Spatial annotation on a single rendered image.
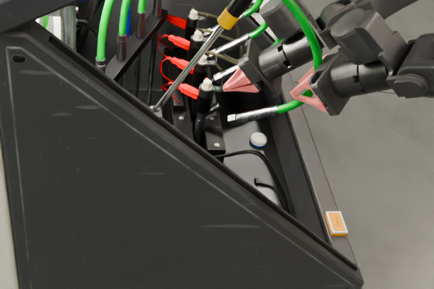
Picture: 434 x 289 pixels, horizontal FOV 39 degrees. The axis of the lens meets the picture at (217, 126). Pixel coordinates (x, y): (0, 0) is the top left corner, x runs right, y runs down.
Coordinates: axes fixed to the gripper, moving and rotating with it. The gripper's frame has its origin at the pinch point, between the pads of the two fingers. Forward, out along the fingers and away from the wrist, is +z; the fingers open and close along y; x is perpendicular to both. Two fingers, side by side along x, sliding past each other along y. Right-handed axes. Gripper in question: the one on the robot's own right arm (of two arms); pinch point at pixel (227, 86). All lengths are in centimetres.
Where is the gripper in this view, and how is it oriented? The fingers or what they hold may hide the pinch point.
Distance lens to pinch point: 118.9
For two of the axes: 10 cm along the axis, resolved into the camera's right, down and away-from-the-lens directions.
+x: -1.4, 6.7, -7.2
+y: -6.1, -6.4, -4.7
